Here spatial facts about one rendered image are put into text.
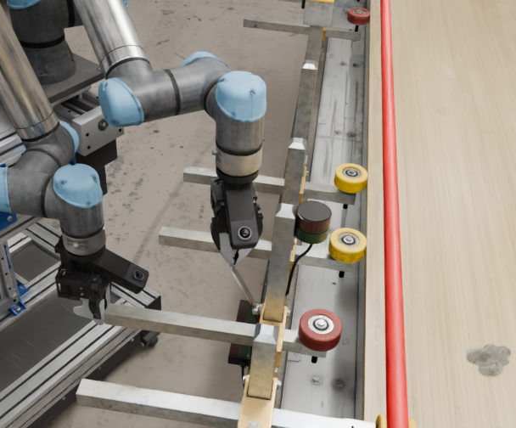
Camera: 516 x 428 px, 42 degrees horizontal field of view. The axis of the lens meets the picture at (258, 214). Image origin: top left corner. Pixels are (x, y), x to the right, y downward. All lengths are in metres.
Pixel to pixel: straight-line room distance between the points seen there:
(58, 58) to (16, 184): 0.58
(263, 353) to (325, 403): 0.54
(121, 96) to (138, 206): 1.93
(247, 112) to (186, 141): 2.35
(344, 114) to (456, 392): 1.41
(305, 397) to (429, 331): 0.35
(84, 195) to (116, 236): 1.68
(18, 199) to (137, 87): 0.29
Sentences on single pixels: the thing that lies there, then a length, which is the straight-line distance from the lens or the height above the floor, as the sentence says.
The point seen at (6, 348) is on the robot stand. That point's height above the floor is 0.21.
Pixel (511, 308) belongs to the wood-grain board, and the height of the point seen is 0.90.
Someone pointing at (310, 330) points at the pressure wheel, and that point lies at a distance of 1.26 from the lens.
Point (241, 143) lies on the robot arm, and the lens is 1.03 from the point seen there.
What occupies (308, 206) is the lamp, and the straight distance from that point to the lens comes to 1.15.
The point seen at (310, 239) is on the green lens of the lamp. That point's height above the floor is 1.10.
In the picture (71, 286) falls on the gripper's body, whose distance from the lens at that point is 1.29.
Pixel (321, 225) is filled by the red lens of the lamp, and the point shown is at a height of 1.13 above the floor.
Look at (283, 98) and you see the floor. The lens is 3.76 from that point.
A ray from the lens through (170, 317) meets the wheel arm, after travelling 1.32.
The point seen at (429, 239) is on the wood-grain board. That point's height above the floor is 0.90.
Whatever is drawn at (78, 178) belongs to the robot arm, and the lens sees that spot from 1.14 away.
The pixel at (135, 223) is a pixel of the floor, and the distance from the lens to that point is 2.86.
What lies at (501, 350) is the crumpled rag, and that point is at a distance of 1.32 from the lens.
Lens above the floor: 1.85
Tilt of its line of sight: 39 degrees down
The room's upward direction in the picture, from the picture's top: 5 degrees clockwise
